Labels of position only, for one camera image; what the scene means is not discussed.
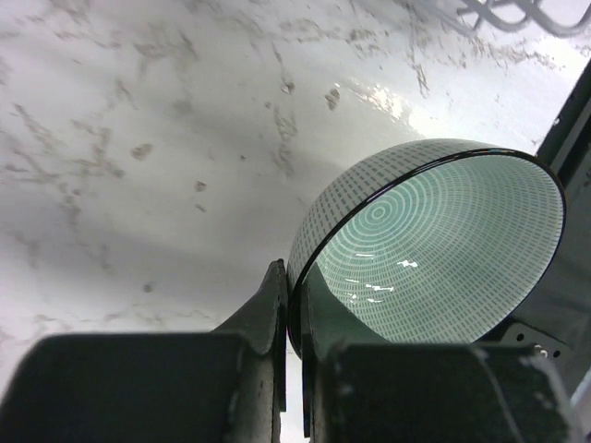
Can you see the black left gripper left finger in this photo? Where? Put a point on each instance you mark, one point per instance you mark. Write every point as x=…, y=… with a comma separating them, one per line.
x=225, y=385

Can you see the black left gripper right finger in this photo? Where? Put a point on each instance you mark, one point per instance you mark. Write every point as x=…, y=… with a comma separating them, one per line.
x=358, y=388

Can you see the pale green bowl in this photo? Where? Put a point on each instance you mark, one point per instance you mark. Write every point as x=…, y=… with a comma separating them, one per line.
x=431, y=241

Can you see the white wire dish rack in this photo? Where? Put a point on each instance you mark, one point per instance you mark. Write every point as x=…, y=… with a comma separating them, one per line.
x=562, y=19

